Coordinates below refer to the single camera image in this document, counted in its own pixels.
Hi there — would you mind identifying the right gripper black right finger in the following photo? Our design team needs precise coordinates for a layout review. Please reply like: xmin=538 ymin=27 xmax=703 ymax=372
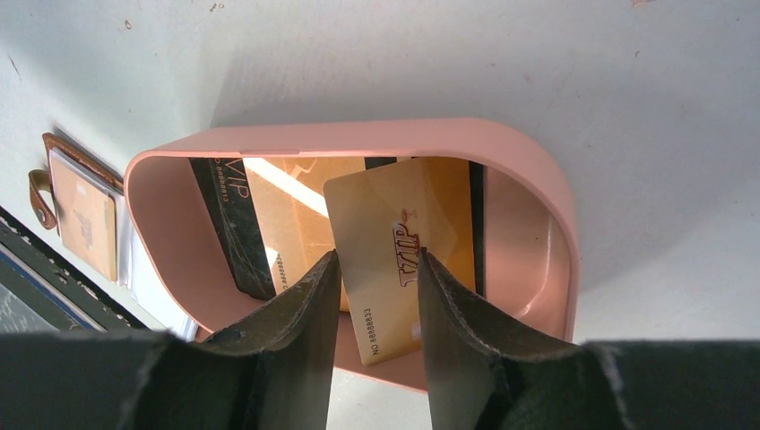
xmin=418 ymin=253 xmax=759 ymax=429

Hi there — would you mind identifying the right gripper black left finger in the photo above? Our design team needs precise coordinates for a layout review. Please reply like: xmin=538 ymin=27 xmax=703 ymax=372
xmin=1 ymin=251 xmax=341 ymax=429

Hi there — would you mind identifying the pink oval tray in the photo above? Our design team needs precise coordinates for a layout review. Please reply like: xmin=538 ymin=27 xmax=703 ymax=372
xmin=125 ymin=118 xmax=580 ymax=400

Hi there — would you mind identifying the gold VIP credit card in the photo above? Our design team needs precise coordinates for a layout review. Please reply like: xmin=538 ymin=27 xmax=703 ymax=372
xmin=50 ymin=157 xmax=118 ymax=281
xmin=324 ymin=157 xmax=477 ymax=366

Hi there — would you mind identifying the brown leather card holder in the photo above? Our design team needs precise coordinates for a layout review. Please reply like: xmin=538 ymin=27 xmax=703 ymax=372
xmin=28 ymin=133 xmax=203 ymax=340

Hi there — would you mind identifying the stack of striped credit cards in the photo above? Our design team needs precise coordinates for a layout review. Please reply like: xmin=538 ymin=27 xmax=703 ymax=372
xmin=190 ymin=157 xmax=484 ymax=312

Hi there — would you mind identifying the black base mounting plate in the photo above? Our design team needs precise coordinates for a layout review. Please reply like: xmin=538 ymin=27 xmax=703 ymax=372
xmin=1 ymin=210 xmax=146 ymax=332

